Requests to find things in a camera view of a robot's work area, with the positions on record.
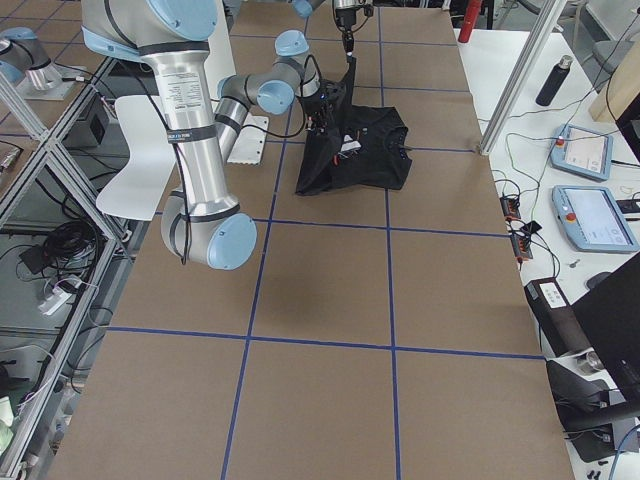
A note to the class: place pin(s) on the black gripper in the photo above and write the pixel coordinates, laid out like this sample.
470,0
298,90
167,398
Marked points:
316,105
345,18

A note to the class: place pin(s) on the black graphic t-shirt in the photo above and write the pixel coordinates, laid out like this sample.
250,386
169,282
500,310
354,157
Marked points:
367,147

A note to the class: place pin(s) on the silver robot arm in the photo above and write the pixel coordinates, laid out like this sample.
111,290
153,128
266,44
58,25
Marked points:
305,8
202,220

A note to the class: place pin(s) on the red cylinder bottle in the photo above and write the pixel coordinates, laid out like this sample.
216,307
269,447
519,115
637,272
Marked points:
469,21

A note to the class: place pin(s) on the white curved chair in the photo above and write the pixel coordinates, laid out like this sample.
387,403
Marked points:
135,192

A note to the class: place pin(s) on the black water bottle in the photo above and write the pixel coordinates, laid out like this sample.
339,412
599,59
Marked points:
554,81

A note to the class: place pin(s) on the brown paper table cover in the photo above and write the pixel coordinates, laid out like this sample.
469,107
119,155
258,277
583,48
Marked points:
372,334

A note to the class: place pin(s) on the far blue teach pendant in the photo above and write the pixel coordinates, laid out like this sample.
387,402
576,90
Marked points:
582,152

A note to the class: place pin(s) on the blue teach pendant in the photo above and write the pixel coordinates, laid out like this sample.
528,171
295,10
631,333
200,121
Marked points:
592,220
582,152

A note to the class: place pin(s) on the near blue teach pendant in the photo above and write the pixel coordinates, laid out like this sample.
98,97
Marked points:
592,220

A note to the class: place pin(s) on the black monitor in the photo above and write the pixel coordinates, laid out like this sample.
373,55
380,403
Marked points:
608,314

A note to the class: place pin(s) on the aluminium frame post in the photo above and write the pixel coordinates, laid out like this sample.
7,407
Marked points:
545,23

